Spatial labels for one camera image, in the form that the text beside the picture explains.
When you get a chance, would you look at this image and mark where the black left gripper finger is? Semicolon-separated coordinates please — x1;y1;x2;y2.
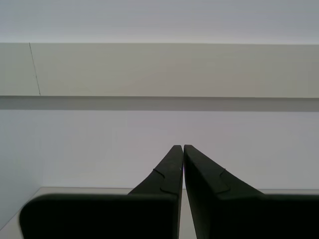
19;145;184;239
183;144;319;239

